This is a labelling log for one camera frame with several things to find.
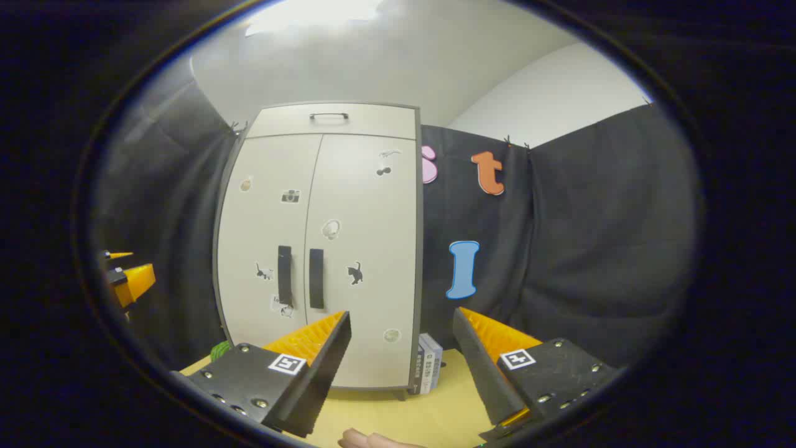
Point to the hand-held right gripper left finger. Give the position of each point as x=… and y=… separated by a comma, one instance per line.
x=323, y=373

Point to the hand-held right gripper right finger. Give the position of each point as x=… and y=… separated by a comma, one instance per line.
x=482, y=373

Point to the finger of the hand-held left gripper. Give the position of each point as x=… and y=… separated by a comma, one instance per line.
x=119, y=254
x=140, y=280

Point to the white double-door shoe cabinet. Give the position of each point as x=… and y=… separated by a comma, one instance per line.
x=420, y=261

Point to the white cabinet door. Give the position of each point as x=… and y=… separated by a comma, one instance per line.
x=367, y=211
x=261, y=224

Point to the white box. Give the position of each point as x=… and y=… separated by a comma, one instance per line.
x=432, y=364

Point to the grey box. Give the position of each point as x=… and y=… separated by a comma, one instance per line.
x=415, y=373

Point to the green round toy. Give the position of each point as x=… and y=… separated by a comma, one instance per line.
x=220, y=351

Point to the black backdrop cloth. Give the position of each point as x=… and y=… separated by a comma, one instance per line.
x=591, y=249

